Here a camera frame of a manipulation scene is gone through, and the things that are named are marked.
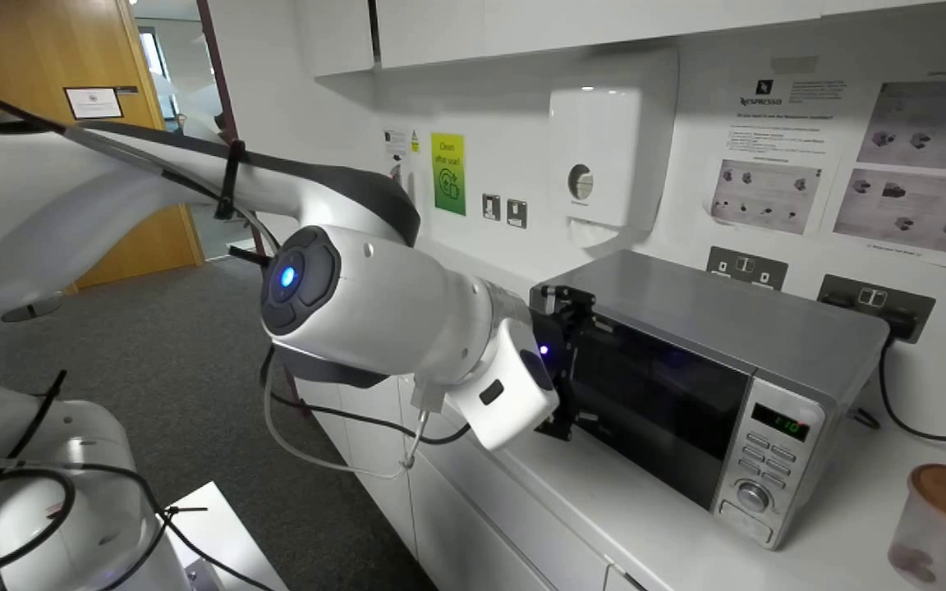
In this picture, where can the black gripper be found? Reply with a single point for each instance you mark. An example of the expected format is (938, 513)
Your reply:
(558, 330)

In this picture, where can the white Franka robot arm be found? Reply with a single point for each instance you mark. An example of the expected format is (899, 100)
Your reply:
(385, 297)

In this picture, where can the silver microwave oven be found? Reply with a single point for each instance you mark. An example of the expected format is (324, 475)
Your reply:
(714, 330)

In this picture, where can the white paper towel dispenser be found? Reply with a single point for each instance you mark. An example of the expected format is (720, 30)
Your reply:
(594, 153)

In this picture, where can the green yellow cleaning poster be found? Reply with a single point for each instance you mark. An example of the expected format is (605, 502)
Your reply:
(446, 171)

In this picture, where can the white lower cabinets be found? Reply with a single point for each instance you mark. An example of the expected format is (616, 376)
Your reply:
(462, 526)

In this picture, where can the yellow warning sticker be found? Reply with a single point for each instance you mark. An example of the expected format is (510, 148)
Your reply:
(414, 143)

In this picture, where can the white coffee capsule poster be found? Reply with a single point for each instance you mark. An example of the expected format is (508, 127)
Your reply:
(779, 143)

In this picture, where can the grey robot mounting table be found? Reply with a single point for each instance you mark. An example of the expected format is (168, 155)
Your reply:
(229, 536)

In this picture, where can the white door sign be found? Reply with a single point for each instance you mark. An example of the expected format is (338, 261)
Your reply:
(92, 104)

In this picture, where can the wooden door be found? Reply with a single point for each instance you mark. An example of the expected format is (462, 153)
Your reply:
(47, 54)

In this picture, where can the black double wall socket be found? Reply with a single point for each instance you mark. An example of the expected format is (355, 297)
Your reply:
(745, 268)
(878, 307)

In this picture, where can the white upper wall cabinets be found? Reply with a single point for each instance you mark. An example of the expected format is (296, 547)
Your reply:
(605, 19)

